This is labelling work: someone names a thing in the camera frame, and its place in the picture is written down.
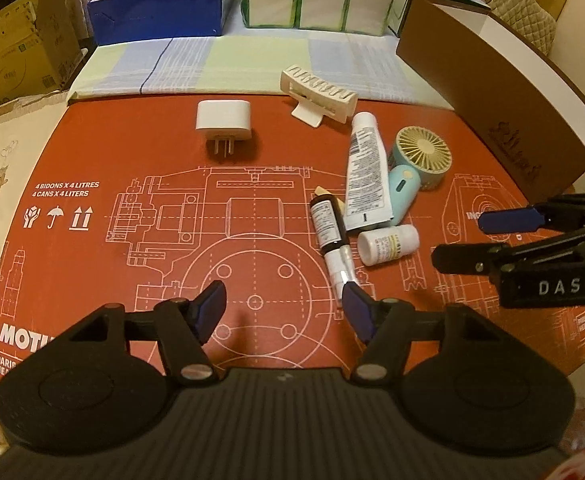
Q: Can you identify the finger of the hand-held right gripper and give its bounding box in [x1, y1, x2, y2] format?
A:
[431, 225, 585, 276]
[478, 192, 585, 235]

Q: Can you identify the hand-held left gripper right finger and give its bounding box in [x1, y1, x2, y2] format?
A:
[343, 282, 513, 386]

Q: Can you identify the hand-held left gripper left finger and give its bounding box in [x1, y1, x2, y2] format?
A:
[57, 281, 228, 386]

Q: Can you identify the white pill bottle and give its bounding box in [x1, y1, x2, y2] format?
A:
[357, 224, 419, 267]

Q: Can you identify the dark spray bottle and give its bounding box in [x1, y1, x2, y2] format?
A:
[309, 192, 360, 308]

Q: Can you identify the teal handheld mini fan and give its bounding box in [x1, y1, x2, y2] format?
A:
[386, 126, 452, 226]

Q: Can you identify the white squeeze tube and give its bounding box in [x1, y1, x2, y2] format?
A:
[345, 111, 393, 233]

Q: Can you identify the brown cardboard box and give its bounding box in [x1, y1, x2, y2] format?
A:
[396, 0, 585, 196]

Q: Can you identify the white plug adapter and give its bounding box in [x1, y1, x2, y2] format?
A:
[196, 100, 254, 157]

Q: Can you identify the cream plastic clip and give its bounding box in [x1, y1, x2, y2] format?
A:
[280, 64, 358, 128]

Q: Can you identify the red printed cardboard sheet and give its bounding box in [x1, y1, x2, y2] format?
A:
[0, 92, 585, 411]

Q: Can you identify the beige quilted cover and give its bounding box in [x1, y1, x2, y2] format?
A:
[459, 0, 558, 56]

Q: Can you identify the pale checked cloth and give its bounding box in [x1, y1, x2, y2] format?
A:
[67, 30, 453, 111]

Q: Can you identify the blue printed carton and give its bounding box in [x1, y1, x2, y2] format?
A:
[87, 0, 240, 41]

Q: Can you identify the open cardboard carton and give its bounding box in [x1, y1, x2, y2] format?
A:
[0, 0, 80, 113]

